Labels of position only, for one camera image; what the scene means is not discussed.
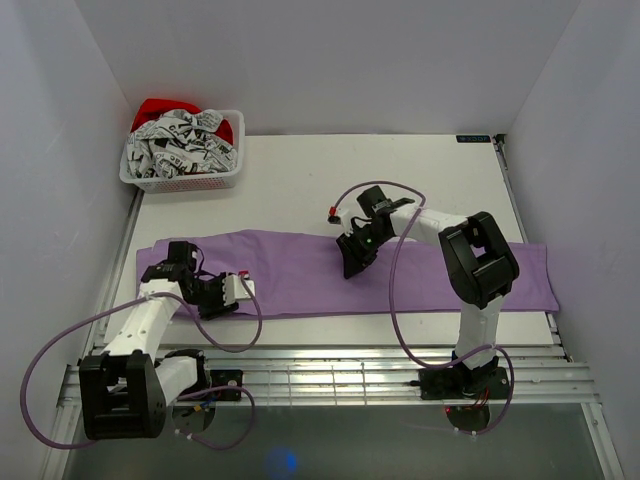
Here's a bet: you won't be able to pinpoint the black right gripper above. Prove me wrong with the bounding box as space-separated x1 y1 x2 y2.
336 224 392 279

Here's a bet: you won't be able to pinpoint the purple trousers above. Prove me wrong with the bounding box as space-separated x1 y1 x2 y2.
135 228 561 321

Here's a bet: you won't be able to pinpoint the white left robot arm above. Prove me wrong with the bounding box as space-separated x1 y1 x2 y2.
79 241 246 441

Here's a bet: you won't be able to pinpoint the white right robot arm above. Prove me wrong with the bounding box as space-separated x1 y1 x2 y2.
327 181 520 400

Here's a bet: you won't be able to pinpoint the white plastic laundry basket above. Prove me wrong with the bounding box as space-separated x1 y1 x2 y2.
119 109 245 193

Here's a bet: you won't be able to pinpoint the black white printed garment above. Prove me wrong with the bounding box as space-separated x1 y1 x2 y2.
125 109 238 180

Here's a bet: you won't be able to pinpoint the dark table label sticker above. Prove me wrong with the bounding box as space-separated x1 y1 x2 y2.
455 134 492 144

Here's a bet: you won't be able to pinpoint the red garment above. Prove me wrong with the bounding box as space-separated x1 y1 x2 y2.
130 98 234 144

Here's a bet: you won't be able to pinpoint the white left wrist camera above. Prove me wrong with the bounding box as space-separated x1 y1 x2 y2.
222 270 255 306

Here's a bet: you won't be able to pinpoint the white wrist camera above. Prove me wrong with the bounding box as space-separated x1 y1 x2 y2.
222 270 255 306
327 206 355 236

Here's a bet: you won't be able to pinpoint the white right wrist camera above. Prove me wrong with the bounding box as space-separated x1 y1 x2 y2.
327 206 355 236

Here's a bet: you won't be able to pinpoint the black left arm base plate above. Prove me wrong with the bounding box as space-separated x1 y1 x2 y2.
207 369 244 402

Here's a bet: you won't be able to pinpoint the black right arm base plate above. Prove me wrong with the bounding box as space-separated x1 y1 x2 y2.
417 367 510 400

